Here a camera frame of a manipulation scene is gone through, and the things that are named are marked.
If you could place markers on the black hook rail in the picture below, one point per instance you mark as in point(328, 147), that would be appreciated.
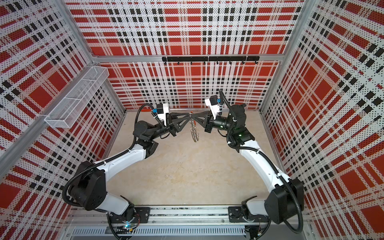
point(212, 59)

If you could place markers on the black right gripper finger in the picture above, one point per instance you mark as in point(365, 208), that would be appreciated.
point(203, 121)
point(203, 115)

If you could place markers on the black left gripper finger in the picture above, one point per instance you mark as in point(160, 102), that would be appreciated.
point(180, 123)
point(175, 116)

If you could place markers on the white wire mesh basket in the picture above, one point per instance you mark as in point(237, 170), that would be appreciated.
point(68, 110)

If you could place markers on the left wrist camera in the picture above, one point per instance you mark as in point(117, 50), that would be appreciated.
point(160, 113)

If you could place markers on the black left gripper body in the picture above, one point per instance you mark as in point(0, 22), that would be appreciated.
point(161, 130)

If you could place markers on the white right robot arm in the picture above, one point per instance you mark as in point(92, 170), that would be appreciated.
point(285, 202)

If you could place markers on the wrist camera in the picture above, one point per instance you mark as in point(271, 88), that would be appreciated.
point(160, 113)
point(214, 103)

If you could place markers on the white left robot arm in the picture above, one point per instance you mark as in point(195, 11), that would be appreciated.
point(88, 188)

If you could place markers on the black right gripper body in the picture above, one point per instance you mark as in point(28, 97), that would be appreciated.
point(220, 124)

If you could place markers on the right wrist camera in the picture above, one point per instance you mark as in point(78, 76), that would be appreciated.
point(214, 103)

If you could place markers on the metal keyring gauge red handle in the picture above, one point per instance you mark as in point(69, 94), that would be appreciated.
point(194, 133)

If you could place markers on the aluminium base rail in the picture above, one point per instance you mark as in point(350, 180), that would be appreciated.
point(201, 222)

